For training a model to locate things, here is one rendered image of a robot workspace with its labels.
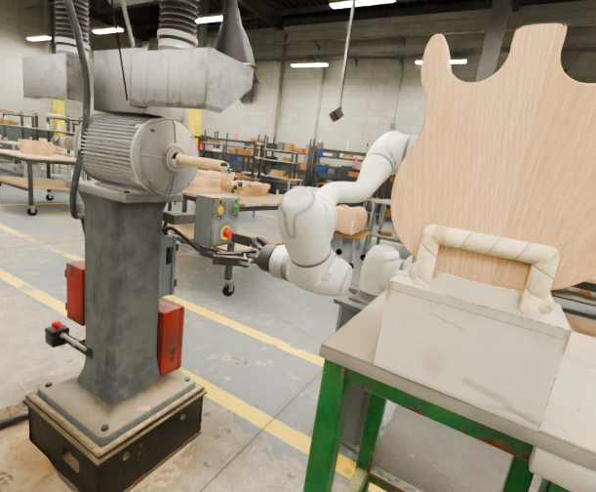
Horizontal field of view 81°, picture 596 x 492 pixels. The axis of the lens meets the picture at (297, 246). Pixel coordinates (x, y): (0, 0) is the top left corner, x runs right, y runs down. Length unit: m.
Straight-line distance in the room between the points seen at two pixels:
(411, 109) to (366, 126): 1.51
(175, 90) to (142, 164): 0.28
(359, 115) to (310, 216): 12.20
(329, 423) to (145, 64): 1.02
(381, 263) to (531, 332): 1.02
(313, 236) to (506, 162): 0.37
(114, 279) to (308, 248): 0.85
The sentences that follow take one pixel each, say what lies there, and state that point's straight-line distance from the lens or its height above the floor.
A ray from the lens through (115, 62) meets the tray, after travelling 1.41.
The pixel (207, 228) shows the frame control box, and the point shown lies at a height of 0.99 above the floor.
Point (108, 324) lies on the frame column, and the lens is 1.51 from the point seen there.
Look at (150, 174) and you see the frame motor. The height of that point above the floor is 1.19.
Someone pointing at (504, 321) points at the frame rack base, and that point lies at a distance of 0.64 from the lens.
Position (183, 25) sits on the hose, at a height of 1.60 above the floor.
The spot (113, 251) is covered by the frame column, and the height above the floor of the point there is 0.91.
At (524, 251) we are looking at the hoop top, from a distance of 0.63.
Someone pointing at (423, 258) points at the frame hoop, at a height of 1.15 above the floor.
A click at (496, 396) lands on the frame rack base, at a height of 0.96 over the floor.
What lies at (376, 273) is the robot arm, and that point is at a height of 0.86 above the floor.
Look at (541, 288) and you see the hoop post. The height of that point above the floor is 1.15.
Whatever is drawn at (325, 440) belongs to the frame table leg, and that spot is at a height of 0.71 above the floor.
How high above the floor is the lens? 1.28
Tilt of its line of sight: 13 degrees down
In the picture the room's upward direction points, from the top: 8 degrees clockwise
